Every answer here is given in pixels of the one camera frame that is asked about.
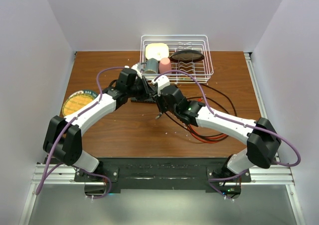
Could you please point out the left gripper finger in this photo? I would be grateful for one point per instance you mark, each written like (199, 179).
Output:
(151, 90)
(145, 87)

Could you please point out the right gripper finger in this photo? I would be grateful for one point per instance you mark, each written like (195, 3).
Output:
(157, 96)
(160, 104)

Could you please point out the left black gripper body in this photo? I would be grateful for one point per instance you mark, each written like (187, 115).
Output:
(138, 90)

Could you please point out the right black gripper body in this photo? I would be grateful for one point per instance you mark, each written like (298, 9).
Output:
(167, 108)

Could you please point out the black network switch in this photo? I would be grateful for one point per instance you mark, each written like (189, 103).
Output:
(145, 101)

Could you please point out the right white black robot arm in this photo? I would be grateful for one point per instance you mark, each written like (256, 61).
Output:
(258, 136)

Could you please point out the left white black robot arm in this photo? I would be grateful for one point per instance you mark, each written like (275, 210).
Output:
(63, 139)

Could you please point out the grey mug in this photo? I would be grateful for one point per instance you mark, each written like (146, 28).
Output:
(151, 66)

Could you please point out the pink cup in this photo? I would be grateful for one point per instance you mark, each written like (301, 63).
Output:
(164, 65)

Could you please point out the cream square plate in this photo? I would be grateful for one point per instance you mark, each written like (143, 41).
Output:
(156, 51)

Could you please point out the dark brown oval bowl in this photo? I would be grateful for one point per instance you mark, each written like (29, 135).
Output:
(187, 56)

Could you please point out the round yellow green coaster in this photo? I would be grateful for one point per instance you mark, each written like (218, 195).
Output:
(78, 100)

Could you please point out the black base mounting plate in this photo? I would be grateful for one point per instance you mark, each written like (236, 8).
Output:
(171, 174)

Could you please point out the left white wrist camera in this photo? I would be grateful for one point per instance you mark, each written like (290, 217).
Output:
(138, 67)

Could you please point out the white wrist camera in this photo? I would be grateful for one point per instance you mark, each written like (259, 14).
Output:
(138, 67)
(161, 82)

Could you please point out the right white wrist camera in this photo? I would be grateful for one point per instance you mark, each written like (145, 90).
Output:
(161, 82)

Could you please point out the white wire dish rack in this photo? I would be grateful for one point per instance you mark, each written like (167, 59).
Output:
(201, 71)

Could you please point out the aluminium frame rail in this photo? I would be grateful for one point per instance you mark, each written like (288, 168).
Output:
(63, 140)

